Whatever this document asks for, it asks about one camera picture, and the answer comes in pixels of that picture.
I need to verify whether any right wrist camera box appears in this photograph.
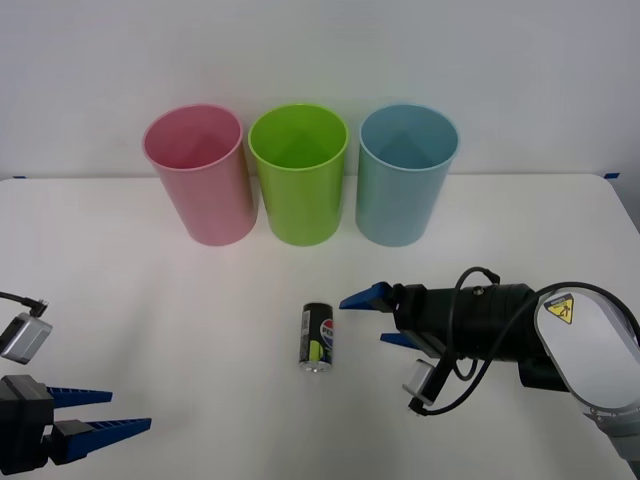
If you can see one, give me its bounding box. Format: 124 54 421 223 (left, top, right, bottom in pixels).
402 358 441 414

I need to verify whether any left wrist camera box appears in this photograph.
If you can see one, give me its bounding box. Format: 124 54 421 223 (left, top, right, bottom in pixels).
0 312 54 365

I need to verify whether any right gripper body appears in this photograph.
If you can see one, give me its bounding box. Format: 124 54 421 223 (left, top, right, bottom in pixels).
392 282 460 359

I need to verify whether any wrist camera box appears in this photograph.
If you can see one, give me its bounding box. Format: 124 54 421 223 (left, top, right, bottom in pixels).
402 358 441 414
0 312 54 365

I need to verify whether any pink plastic bin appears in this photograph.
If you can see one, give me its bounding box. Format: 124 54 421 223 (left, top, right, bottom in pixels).
142 103 260 247

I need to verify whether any black left camera cable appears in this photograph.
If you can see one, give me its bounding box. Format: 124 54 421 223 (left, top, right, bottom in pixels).
0 291 49 317

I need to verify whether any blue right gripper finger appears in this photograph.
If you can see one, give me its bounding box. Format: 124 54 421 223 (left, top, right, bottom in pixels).
380 330 417 348
339 281 397 312

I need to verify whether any pale blue plastic bin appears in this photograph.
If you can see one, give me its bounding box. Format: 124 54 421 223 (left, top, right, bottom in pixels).
355 103 460 248

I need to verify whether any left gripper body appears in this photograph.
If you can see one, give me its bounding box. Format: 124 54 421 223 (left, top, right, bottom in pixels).
0 374 55 474

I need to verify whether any yellow-green plastic bin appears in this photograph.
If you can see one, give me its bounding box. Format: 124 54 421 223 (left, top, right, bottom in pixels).
247 103 350 247

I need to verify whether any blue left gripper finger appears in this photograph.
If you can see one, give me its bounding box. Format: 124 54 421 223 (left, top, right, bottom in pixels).
43 417 153 467
46 385 114 411

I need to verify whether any black drink can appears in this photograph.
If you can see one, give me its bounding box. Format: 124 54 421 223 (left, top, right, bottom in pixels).
298 301 335 375

